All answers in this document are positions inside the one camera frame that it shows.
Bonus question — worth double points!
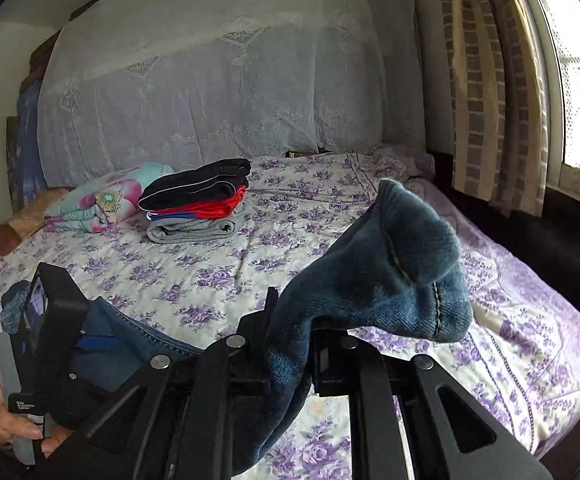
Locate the purple floral bed sheet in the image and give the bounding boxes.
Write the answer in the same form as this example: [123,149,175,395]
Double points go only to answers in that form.
[0,152,580,480]

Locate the blue denim jeans pants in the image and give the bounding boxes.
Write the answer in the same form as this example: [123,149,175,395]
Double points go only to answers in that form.
[0,178,473,476]

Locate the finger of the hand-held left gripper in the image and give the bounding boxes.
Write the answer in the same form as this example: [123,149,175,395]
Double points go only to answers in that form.
[70,332,121,391]

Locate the folded black pants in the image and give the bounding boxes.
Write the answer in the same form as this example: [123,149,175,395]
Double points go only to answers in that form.
[137,158,252,211]

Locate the green framed picture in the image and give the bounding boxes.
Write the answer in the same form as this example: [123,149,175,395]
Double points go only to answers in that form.
[5,115,21,211]

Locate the blue printed cloth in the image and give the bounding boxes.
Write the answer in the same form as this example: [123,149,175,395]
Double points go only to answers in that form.
[17,82,48,211]

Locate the folded red blue shorts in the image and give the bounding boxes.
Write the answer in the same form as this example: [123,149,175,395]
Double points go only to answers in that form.
[145,185,247,221]

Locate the beige grey checked curtain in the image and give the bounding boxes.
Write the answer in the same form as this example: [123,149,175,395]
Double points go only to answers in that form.
[442,0,551,218]

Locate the folded floral blanket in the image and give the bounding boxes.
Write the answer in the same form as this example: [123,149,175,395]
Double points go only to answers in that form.
[45,162,175,233]

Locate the wooden headboard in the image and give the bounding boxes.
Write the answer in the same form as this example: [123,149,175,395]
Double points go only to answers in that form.
[20,0,111,86]

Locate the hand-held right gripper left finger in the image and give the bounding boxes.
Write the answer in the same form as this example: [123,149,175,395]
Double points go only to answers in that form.
[45,285,281,480]

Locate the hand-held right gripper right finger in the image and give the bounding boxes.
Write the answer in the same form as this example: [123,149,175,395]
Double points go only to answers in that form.
[310,330,553,480]

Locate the folded grey pants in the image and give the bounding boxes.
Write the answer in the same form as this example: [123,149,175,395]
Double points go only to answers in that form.
[146,210,246,245]

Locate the brown pillow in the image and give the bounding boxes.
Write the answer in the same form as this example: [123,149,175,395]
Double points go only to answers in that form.
[0,187,73,258]

